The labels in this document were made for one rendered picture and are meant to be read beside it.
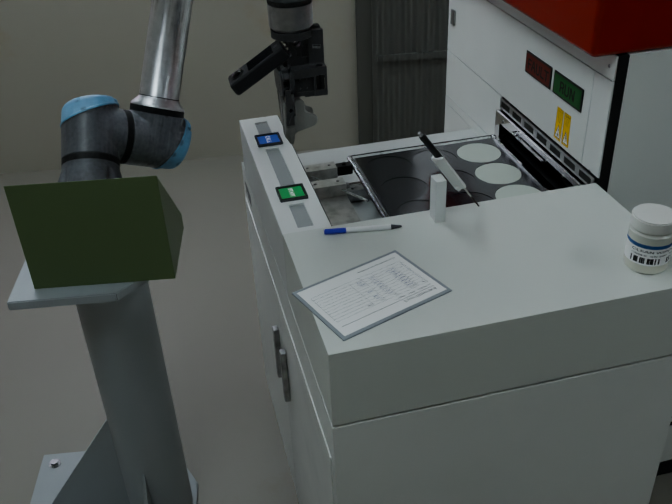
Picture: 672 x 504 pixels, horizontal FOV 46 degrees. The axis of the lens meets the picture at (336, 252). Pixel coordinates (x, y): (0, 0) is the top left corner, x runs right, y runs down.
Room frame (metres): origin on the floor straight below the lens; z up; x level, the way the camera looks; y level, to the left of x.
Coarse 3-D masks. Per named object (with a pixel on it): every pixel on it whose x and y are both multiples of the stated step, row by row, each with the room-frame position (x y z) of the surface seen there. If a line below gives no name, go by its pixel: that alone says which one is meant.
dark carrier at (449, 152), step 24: (456, 144) 1.69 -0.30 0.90; (360, 168) 1.60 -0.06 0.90; (384, 168) 1.59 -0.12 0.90; (408, 168) 1.58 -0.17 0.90; (432, 168) 1.58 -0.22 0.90; (456, 168) 1.57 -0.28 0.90; (384, 192) 1.48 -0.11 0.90; (408, 192) 1.47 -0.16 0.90; (456, 192) 1.46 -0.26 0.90; (480, 192) 1.46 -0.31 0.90
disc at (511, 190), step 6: (504, 186) 1.48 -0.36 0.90; (510, 186) 1.48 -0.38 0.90; (516, 186) 1.47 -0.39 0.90; (522, 186) 1.47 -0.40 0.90; (528, 186) 1.47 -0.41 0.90; (498, 192) 1.45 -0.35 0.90; (504, 192) 1.45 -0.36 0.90; (510, 192) 1.45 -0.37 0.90; (516, 192) 1.45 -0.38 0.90; (522, 192) 1.45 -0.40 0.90; (528, 192) 1.45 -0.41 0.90; (534, 192) 1.45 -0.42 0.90; (498, 198) 1.43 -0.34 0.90
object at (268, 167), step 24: (240, 120) 1.75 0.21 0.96; (264, 120) 1.75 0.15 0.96; (288, 144) 1.61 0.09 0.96; (264, 168) 1.49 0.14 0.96; (288, 168) 1.49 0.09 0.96; (264, 192) 1.42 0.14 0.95; (312, 192) 1.38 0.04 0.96; (264, 216) 1.46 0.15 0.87; (288, 216) 1.29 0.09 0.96; (312, 216) 1.29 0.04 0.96
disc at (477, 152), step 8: (472, 144) 1.69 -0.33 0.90; (480, 144) 1.69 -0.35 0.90; (464, 152) 1.65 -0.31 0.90; (472, 152) 1.65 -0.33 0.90; (480, 152) 1.64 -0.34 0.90; (488, 152) 1.64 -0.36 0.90; (496, 152) 1.64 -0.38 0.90; (472, 160) 1.61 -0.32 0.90; (480, 160) 1.60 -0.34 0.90; (488, 160) 1.60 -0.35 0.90
